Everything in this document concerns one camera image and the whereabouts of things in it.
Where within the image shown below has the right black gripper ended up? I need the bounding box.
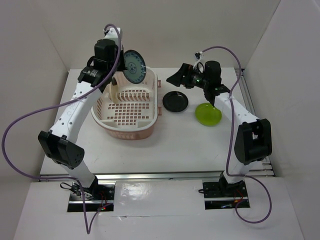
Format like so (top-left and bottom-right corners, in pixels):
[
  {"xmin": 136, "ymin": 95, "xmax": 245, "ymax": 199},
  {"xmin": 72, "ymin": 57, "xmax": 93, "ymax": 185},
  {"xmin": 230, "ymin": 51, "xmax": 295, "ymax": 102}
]
[{"xmin": 166, "ymin": 63, "xmax": 209, "ymax": 90}]

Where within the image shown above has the cream plate with black patch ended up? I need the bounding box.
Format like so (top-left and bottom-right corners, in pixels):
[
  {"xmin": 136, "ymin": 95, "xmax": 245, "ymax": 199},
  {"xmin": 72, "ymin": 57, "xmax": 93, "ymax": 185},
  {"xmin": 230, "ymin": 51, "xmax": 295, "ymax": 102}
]
[{"xmin": 109, "ymin": 73, "xmax": 127, "ymax": 104}]

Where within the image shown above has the blue floral patterned plate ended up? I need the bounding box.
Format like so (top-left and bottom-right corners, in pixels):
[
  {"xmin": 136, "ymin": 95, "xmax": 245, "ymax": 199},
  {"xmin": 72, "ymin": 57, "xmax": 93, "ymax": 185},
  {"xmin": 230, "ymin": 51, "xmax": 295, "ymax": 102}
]
[{"xmin": 123, "ymin": 50, "xmax": 147, "ymax": 84}]

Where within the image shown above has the black glossy plate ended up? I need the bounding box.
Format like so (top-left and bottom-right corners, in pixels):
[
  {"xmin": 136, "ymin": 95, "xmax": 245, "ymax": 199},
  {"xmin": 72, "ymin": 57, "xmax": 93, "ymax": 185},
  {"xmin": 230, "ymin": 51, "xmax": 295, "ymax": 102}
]
[{"xmin": 162, "ymin": 91, "xmax": 189, "ymax": 113}]

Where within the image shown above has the lime green plate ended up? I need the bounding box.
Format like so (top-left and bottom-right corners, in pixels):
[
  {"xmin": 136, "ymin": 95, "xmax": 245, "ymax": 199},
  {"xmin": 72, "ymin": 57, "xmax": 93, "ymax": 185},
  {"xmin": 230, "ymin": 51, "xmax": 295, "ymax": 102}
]
[{"xmin": 194, "ymin": 103, "xmax": 222, "ymax": 127}]

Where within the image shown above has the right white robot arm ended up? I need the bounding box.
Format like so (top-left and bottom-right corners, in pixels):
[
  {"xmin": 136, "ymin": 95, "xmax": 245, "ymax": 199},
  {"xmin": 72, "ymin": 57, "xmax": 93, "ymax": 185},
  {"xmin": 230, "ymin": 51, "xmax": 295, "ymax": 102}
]
[{"xmin": 166, "ymin": 60, "xmax": 272, "ymax": 197}]

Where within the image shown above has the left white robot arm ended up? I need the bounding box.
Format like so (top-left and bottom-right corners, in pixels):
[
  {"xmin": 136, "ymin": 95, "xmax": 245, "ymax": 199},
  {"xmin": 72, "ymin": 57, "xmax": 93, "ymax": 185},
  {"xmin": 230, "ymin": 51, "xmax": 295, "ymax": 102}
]
[{"xmin": 38, "ymin": 39, "xmax": 125, "ymax": 200}]

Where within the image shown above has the white plastic dish rack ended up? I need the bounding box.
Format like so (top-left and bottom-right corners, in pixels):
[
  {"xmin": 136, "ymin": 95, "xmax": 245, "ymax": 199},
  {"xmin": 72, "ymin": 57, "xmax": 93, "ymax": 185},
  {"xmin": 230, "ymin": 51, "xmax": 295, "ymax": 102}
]
[{"xmin": 91, "ymin": 67, "xmax": 162, "ymax": 140}]

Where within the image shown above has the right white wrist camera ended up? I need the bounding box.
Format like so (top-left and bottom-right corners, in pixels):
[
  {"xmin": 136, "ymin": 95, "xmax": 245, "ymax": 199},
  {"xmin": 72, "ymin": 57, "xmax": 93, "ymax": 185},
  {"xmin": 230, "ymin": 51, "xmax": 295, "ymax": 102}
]
[{"xmin": 193, "ymin": 51, "xmax": 204, "ymax": 68}]

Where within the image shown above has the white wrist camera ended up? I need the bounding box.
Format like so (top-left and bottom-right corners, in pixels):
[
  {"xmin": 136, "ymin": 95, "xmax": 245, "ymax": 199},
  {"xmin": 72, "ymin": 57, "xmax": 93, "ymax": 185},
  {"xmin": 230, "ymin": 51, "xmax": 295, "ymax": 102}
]
[
  {"xmin": 193, "ymin": 51, "xmax": 204, "ymax": 68},
  {"xmin": 103, "ymin": 27, "xmax": 123, "ymax": 48}
]

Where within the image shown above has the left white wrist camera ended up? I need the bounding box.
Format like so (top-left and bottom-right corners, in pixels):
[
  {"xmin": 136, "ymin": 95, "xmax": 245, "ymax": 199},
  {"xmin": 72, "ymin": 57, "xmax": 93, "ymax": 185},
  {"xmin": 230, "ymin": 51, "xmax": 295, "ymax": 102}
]
[{"xmin": 103, "ymin": 27, "xmax": 123, "ymax": 48}]

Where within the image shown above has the right side aluminium rail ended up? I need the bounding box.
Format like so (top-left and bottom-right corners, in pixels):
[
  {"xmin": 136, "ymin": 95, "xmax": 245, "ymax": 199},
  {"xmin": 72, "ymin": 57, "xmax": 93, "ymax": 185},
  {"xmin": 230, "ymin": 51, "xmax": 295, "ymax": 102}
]
[{"xmin": 234, "ymin": 68, "xmax": 273, "ymax": 173}]

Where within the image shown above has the aluminium rail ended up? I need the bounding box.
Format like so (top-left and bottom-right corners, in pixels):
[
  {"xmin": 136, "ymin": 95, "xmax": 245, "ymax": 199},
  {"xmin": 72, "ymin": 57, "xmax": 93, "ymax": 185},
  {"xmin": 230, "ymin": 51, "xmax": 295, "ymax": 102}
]
[
  {"xmin": 38, "ymin": 170, "xmax": 276, "ymax": 182},
  {"xmin": 234, "ymin": 68, "xmax": 273, "ymax": 173}
]

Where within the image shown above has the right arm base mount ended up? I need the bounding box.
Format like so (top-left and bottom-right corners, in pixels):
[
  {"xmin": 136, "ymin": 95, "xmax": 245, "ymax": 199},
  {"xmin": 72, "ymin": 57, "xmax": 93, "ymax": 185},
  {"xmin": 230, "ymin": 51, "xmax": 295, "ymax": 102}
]
[{"xmin": 198, "ymin": 180, "xmax": 250, "ymax": 210}]

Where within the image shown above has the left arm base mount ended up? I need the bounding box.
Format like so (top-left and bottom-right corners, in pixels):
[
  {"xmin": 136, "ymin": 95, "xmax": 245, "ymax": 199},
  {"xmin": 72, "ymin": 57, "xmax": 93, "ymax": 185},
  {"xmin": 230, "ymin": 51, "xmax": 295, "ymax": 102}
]
[{"xmin": 59, "ymin": 182, "xmax": 116, "ymax": 213}]

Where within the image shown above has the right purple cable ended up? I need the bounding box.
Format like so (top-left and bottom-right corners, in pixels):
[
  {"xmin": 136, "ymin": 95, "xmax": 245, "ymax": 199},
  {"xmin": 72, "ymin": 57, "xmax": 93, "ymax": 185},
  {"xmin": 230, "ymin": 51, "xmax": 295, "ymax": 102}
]
[{"xmin": 199, "ymin": 46, "xmax": 272, "ymax": 223}]

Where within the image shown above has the purple cable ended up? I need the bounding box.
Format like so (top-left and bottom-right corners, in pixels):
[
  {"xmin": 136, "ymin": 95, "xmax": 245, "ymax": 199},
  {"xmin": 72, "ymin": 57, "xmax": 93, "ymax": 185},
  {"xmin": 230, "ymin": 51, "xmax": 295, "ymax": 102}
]
[
  {"xmin": 199, "ymin": 46, "xmax": 272, "ymax": 223},
  {"xmin": 1, "ymin": 23, "xmax": 123, "ymax": 235}
]

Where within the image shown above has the front aluminium rail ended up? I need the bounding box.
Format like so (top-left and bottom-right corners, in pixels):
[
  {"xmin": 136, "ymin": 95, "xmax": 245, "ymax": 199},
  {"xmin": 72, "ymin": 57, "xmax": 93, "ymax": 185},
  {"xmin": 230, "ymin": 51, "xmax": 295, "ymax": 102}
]
[{"xmin": 38, "ymin": 170, "xmax": 276, "ymax": 182}]

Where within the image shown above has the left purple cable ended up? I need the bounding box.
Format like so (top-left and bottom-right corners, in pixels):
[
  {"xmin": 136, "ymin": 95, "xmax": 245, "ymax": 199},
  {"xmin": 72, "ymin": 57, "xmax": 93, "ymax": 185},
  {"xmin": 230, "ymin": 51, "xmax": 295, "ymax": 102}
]
[{"xmin": 1, "ymin": 23, "xmax": 123, "ymax": 235}]

